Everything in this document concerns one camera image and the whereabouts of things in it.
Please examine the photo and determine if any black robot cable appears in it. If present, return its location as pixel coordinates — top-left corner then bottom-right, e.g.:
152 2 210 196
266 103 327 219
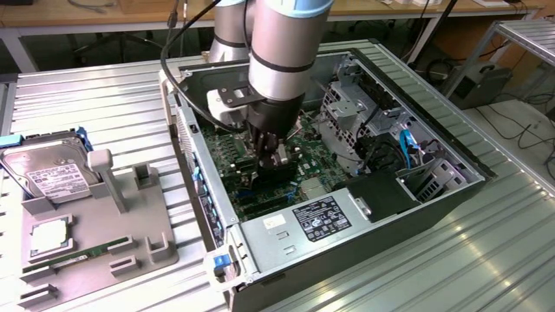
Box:
160 0 262 133

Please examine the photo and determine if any silver hard disk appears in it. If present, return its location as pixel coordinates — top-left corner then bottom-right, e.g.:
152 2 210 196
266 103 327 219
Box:
0 138 95 205

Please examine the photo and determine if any green RAM stick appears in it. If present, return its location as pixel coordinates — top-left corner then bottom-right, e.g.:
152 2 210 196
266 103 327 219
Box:
21 243 131 274

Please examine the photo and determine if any wooden desk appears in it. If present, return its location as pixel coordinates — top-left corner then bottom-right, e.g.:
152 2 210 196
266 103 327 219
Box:
0 0 543 30

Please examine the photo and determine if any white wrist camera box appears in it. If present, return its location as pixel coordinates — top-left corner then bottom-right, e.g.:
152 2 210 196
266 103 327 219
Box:
206 86 258 128

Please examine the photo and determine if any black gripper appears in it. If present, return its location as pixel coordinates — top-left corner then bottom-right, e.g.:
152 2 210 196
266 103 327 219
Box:
246 95 306 139

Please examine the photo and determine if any black graphics card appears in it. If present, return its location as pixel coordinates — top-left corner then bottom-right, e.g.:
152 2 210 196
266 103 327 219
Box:
250 146 304 196

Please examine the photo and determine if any black computer tower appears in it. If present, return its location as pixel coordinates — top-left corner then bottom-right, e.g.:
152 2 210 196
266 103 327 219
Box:
448 64 515 111

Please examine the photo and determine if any silver chipset heat sink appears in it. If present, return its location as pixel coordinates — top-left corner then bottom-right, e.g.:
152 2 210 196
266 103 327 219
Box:
300 179 331 200

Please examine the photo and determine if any metal slat side table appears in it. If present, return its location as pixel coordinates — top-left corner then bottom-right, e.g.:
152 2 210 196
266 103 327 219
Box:
476 20 555 86

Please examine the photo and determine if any open black PC case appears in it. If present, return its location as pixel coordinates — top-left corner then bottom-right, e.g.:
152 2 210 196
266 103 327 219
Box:
158 38 499 312

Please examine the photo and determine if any grey parts rack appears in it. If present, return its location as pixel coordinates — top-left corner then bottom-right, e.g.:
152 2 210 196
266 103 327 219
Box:
16 148 182 308

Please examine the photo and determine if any silver CPU chip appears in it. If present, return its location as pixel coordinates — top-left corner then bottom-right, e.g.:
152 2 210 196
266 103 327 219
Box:
28 220 73 258

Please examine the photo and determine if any blue SATA wire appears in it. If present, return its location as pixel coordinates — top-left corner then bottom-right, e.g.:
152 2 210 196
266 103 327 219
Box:
399 128 420 170

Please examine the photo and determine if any black air duct box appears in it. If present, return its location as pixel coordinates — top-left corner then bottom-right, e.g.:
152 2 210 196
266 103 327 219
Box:
346 171 423 224

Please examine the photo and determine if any silver power supply unit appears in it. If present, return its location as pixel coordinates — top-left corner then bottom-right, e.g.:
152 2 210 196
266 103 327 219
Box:
238 187 423 274

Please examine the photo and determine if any green motherboard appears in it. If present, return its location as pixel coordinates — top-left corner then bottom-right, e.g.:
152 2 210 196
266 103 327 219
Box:
203 109 354 222

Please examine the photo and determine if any blue disk caddy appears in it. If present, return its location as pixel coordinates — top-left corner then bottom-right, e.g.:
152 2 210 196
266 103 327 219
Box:
0 125 95 153

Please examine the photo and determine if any silver disk bay cage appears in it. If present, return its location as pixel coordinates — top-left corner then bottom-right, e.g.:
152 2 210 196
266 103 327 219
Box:
319 80 411 172

